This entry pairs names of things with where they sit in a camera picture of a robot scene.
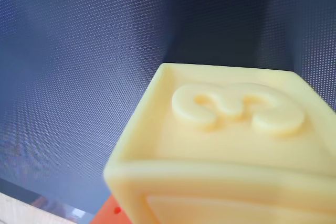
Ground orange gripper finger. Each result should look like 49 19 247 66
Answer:
90 193 132 224

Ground yellow embossed toy block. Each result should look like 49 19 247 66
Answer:
103 62 336 224

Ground dark grey table mat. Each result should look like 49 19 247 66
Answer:
0 0 336 217

